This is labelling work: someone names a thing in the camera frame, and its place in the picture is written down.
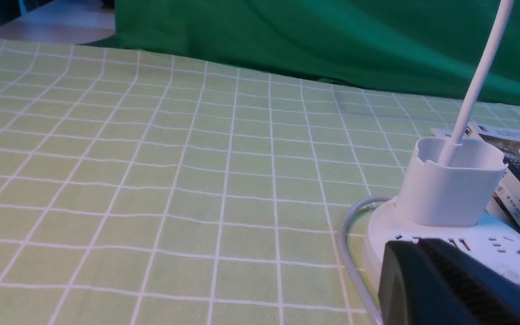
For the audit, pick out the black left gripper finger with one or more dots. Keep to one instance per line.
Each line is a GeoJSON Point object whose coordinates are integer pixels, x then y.
{"type": "Point", "coordinates": [432, 283]}

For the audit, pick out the white desk lamp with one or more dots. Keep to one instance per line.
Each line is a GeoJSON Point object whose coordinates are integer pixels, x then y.
{"type": "Point", "coordinates": [447, 186]}

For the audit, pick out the green backdrop cloth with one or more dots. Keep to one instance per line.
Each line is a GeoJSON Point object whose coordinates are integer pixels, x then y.
{"type": "Point", "coordinates": [425, 47]}

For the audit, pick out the green checked tablecloth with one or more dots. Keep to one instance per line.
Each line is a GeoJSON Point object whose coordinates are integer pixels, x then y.
{"type": "Point", "coordinates": [146, 189]}

